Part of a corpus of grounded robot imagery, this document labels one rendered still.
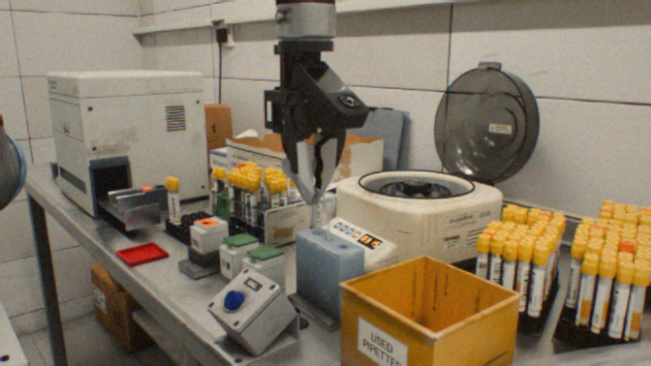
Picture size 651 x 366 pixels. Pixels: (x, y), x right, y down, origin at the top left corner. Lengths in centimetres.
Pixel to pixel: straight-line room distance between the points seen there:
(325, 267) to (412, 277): 11
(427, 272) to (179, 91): 75
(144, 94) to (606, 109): 90
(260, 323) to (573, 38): 72
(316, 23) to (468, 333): 38
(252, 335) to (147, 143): 67
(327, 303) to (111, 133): 65
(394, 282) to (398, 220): 18
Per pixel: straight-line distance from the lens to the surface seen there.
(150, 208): 99
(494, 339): 54
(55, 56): 244
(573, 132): 100
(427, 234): 76
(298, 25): 62
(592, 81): 98
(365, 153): 112
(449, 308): 61
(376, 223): 79
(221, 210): 82
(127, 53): 252
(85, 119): 111
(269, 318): 58
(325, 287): 65
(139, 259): 88
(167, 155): 117
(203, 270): 80
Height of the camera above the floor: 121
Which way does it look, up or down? 14 degrees down
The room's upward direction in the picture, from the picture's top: straight up
